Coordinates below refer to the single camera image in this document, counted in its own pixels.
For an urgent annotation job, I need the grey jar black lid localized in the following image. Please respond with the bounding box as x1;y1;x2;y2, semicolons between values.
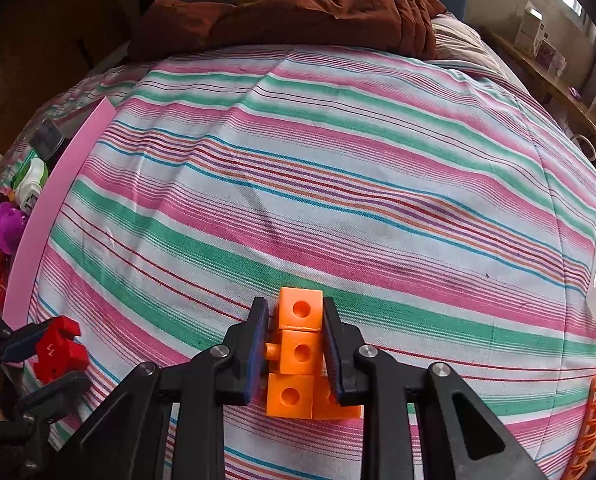
28;119;69;163

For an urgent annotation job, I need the striped bed sheet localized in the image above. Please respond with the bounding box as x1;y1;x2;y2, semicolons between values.
0;42;596;480

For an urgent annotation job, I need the red plastic block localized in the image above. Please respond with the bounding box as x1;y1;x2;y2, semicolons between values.
32;316;90;383

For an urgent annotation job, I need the magenta plastic funnel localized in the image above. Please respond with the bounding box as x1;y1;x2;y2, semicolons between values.
0;202;28;256

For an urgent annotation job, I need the green white plug-in repellent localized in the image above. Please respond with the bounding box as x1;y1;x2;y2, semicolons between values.
10;157;50;213

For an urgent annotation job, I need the pink cardboard box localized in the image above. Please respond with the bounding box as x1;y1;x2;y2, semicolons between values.
0;97;116;333

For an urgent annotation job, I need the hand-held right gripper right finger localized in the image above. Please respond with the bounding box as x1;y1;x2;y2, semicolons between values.
322;296;549;480

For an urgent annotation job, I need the wooden wardrobe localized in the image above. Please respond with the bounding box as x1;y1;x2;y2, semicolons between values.
0;0;149;171

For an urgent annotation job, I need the white cable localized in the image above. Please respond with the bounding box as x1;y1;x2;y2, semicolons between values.
569;134;596;161

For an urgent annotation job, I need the white carton box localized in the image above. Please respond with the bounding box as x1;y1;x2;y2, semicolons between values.
514;1;545;56

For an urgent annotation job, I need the brown quilt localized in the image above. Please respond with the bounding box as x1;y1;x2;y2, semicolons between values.
128;0;449;61

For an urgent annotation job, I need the beige pillow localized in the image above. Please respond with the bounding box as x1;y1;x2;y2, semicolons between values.
430;12;524;86

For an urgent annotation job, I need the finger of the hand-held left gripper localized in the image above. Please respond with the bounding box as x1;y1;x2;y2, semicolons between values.
0;310;59;366
15;372;93;423

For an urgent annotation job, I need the orange building block toy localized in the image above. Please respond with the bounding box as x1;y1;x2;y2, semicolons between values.
264;286;364;421

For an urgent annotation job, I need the purple box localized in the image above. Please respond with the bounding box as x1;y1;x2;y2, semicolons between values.
534;40;566;78

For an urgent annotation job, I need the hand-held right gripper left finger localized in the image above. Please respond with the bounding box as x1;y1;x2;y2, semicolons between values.
48;296;270;480

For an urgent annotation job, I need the orange lattice piece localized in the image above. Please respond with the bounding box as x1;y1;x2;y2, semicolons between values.
560;369;596;480

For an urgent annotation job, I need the wooden side table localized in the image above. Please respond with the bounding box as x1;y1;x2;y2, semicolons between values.
485;30;596;161

